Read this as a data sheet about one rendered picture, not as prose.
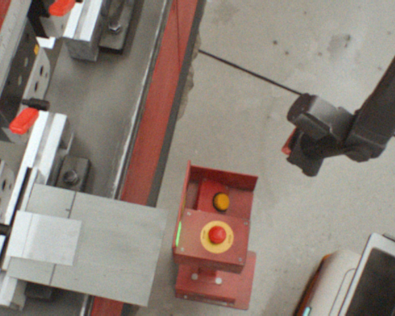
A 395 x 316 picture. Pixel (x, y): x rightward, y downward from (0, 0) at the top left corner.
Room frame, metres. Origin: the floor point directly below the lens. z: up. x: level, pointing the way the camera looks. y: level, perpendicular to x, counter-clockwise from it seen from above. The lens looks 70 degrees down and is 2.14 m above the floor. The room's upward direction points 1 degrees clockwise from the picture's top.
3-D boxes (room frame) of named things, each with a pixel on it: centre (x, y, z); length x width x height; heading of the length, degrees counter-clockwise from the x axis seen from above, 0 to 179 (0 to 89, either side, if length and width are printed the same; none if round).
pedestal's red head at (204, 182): (0.35, -0.05, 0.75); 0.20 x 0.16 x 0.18; 171
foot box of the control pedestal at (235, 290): (0.35, -0.08, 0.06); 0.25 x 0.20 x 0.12; 81
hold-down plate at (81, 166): (0.30, 0.28, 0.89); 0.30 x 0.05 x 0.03; 169
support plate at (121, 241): (0.24, 0.19, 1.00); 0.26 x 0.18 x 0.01; 79
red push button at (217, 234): (0.30, -0.05, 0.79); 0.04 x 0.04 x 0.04
